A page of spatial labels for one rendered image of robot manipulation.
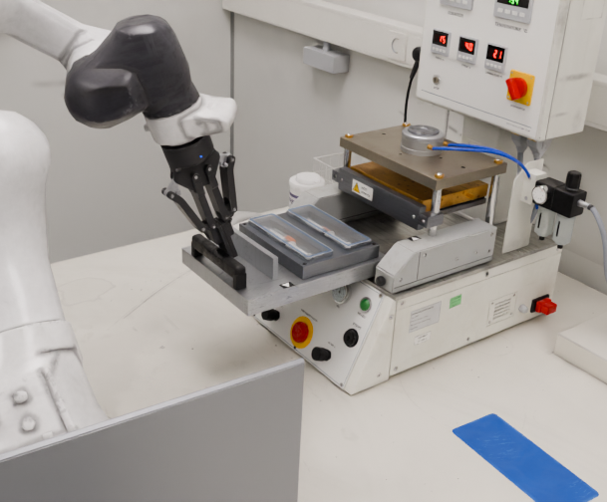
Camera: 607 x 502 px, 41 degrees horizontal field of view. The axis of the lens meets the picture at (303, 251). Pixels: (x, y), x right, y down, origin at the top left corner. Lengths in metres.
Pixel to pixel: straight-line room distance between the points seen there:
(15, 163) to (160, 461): 0.36
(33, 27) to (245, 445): 0.69
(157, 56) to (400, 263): 0.54
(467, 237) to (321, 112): 1.19
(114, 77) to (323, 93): 1.47
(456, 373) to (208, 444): 0.78
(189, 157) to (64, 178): 1.62
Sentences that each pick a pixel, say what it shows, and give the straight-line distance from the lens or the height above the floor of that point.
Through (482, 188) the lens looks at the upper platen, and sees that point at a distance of 1.57.
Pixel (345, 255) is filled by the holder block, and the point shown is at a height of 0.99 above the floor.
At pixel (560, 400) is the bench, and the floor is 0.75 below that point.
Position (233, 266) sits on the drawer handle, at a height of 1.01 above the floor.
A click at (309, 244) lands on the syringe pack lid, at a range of 1.39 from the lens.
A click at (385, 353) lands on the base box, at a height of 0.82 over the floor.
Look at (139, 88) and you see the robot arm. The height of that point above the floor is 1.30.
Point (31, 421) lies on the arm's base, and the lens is 0.91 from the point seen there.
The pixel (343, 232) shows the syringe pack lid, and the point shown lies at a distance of 1.44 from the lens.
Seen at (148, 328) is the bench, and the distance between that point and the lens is 1.64.
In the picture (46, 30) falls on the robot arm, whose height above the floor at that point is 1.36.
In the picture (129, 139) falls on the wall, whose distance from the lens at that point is 2.87.
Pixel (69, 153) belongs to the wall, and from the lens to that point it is 2.80.
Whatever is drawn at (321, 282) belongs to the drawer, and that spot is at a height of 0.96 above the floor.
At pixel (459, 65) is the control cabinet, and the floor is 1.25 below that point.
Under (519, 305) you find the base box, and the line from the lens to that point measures 1.69.
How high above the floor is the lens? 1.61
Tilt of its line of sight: 26 degrees down
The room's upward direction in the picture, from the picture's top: 3 degrees clockwise
